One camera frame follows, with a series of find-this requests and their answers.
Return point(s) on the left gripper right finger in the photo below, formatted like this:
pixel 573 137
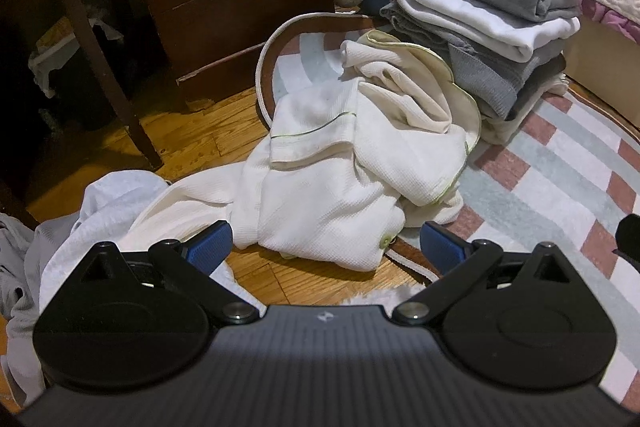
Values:
pixel 452 265

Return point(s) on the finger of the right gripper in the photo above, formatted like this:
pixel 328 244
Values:
pixel 627 239

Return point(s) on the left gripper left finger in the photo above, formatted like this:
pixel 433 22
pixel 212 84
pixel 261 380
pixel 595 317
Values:
pixel 198 268

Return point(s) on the white waffle garment green trim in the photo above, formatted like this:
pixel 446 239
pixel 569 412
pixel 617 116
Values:
pixel 346 166

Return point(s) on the light grey crumpled garment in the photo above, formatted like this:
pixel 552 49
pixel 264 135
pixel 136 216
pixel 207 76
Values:
pixel 24 254

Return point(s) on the grey ribbed folded garment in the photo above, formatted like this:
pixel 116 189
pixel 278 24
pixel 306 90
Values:
pixel 498 84

